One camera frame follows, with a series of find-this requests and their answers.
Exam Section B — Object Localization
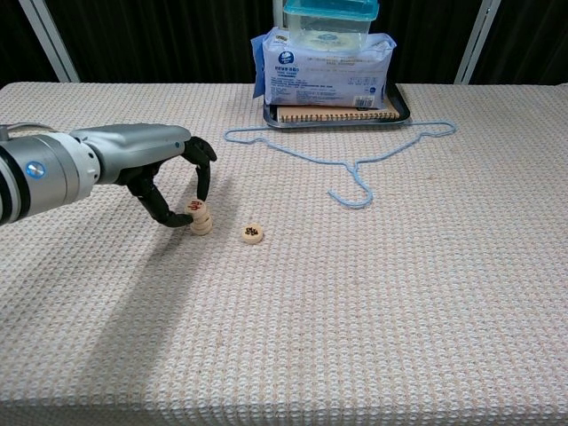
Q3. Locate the aluminium frame post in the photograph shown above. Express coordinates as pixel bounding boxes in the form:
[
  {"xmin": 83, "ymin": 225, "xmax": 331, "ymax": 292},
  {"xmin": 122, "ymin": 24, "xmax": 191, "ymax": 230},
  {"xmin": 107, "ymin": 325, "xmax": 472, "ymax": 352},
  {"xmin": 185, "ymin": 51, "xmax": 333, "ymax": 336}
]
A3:
[
  {"xmin": 271, "ymin": 0, "xmax": 288, "ymax": 30},
  {"xmin": 17, "ymin": 0, "xmax": 82, "ymax": 84},
  {"xmin": 454, "ymin": 0, "xmax": 501, "ymax": 85}
]

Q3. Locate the beige woven tablecloth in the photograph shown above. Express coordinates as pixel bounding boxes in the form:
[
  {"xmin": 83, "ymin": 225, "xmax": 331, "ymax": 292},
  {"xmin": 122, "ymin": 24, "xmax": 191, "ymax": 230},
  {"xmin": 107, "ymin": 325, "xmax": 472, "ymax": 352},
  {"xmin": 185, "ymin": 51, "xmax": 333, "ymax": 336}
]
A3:
[{"xmin": 0, "ymin": 82, "xmax": 568, "ymax": 426}]

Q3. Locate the black pleated curtain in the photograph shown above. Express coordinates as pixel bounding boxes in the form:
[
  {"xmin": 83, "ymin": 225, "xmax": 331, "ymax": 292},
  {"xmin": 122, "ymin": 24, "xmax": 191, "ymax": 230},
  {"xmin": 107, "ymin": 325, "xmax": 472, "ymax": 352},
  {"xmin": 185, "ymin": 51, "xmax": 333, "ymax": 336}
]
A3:
[
  {"xmin": 469, "ymin": 0, "xmax": 568, "ymax": 85},
  {"xmin": 43, "ymin": 0, "xmax": 279, "ymax": 84},
  {"xmin": 0, "ymin": 0, "xmax": 61, "ymax": 88},
  {"xmin": 375, "ymin": 0, "xmax": 484, "ymax": 85}
]

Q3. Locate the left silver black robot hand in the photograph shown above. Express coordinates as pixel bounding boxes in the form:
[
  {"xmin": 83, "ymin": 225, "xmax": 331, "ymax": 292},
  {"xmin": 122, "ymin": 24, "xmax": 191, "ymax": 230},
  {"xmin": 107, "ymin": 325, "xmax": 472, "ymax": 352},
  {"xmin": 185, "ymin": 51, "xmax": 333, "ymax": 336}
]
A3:
[{"xmin": 70, "ymin": 123, "xmax": 218, "ymax": 228}]

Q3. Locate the teal clear plastic container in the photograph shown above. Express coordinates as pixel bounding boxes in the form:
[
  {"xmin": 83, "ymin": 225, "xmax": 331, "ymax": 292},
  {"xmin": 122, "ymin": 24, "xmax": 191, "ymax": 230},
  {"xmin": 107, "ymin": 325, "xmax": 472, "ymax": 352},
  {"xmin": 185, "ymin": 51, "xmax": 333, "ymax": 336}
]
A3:
[{"xmin": 282, "ymin": 0, "xmax": 381, "ymax": 50}]

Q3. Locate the white blue wet wipes pack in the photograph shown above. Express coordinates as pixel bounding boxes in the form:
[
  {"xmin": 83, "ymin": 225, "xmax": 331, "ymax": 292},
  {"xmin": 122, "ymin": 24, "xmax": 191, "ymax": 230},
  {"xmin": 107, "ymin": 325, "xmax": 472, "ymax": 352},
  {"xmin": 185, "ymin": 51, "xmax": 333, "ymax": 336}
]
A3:
[{"xmin": 250, "ymin": 26, "xmax": 398, "ymax": 111}]

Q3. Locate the metal tray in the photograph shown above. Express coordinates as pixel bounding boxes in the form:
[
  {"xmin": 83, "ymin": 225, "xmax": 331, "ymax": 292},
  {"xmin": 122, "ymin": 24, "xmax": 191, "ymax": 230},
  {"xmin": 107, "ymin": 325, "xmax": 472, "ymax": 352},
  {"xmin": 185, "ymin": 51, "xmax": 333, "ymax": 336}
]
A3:
[{"xmin": 262, "ymin": 83, "xmax": 412, "ymax": 130}]

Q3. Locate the brown spiral notebook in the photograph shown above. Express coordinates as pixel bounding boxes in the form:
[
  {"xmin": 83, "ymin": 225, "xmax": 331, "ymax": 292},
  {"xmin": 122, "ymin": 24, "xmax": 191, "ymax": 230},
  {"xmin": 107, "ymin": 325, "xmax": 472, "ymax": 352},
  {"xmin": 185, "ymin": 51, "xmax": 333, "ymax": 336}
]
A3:
[{"xmin": 275, "ymin": 95, "xmax": 400, "ymax": 125}]

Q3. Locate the light blue wire hanger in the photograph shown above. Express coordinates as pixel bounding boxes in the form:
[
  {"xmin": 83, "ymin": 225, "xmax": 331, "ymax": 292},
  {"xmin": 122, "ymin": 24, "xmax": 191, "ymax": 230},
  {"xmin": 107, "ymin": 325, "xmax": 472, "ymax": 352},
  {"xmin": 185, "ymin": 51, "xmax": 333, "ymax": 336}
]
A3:
[{"xmin": 223, "ymin": 120, "xmax": 458, "ymax": 209}]

